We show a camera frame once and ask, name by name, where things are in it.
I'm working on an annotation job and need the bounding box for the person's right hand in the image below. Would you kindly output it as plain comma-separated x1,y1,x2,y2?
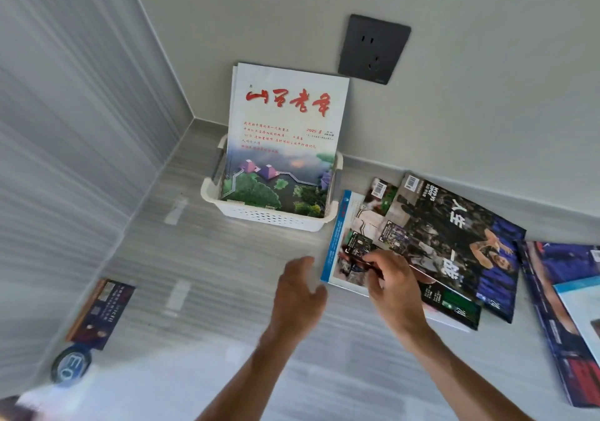
361,249,432,340

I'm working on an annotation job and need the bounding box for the person's left hand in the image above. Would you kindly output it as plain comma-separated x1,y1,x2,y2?
269,256,329,347

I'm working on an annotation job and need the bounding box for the green edged photo magazine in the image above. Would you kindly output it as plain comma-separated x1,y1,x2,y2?
337,177,482,331

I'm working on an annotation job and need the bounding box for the person's left forearm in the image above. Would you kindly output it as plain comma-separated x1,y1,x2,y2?
196,331,303,421

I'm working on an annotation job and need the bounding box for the person's right forearm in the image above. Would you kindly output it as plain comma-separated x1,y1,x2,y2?
407,323,534,421

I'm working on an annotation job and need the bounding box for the blue spine magazine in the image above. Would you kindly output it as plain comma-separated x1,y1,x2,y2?
321,189,471,333

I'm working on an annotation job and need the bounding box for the dark crowd cover magazine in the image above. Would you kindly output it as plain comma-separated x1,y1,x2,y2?
383,172,527,324

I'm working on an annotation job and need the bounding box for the white plastic basket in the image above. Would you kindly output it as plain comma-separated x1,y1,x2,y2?
201,134,344,233

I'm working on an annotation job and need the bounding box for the white landscape cover magazine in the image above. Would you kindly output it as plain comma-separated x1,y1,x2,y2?
220,63,350,219

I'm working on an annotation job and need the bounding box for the light blue magazine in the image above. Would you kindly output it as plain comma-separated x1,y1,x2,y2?
553,275,600,366

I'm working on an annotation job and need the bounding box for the dark printed card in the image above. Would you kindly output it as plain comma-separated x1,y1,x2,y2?
66,278,137,351

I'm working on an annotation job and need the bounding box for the round blue sticker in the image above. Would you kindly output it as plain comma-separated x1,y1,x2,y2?
50,345,93,385

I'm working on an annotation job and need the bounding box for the black wall socket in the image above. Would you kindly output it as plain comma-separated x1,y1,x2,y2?
338,14,412,86

